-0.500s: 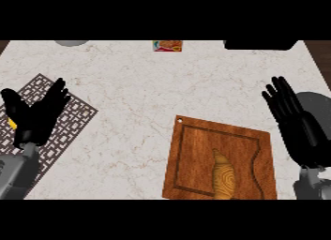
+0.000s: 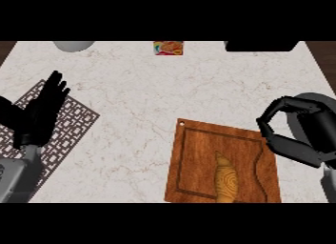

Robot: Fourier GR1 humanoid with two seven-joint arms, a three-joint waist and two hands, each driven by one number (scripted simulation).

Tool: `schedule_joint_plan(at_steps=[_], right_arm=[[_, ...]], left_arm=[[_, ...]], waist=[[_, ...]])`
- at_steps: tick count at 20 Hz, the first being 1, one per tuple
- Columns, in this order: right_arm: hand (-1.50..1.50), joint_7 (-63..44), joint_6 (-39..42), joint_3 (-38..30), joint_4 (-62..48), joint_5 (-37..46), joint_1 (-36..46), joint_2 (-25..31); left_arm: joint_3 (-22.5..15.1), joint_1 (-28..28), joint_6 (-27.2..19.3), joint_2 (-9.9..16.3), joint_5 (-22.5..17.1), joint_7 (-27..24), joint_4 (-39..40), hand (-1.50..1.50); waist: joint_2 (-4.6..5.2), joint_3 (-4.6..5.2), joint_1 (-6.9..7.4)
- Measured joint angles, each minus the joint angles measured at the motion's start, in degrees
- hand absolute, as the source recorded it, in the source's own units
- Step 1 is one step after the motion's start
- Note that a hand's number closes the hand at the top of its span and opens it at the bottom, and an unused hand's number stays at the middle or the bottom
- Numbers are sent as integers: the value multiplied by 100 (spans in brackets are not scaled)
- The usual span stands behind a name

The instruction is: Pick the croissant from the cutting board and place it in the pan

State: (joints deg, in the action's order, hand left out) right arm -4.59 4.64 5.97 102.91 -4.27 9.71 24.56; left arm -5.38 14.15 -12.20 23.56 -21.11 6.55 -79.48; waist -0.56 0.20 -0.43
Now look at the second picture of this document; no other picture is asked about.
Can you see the golden croissant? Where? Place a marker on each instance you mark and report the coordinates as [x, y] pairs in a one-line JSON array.
[[226, 178]]

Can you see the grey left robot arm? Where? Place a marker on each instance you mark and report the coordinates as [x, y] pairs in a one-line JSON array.
[[8, 178]]

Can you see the pale grey bowl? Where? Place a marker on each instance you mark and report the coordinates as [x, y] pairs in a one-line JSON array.
[[73, 45]]

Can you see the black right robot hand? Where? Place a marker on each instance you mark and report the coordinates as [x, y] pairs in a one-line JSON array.
[[311, 133]]

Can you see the black appliance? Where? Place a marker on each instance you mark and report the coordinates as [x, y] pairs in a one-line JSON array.
[[261, 46]]

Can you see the colourful food packet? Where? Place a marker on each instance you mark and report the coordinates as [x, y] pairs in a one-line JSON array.
[[169, 48]]

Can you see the brown patterned placemat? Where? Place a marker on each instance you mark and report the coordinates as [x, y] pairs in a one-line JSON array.
[[65, 127]]

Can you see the brown wooden cutting board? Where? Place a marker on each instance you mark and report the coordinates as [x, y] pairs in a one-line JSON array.
[[207, 162]]

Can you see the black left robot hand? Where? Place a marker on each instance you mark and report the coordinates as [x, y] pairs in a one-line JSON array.
[[39, 111]]

